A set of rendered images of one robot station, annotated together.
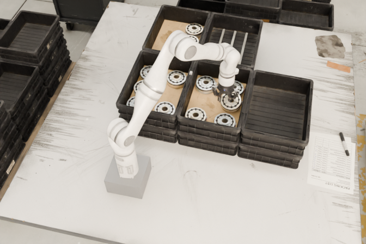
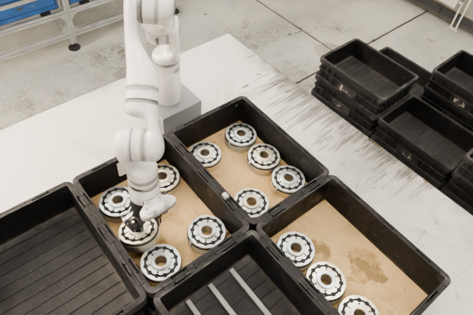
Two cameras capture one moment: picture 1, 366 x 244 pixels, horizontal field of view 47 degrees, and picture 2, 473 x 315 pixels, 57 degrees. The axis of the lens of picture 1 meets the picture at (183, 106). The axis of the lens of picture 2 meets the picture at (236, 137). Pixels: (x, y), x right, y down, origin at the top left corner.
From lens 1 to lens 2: 1.99 m
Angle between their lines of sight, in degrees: 70
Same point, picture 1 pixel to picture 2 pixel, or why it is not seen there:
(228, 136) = (94, 190)
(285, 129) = (24, 278)
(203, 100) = (183, 215)
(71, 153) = (248, 94)
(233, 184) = not seen: hidden behind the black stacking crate
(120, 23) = not seen: outside the picture
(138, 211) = not seen: hidden behind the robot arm
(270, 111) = (70, 288)
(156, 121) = (196, 137)
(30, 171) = (252, 64)
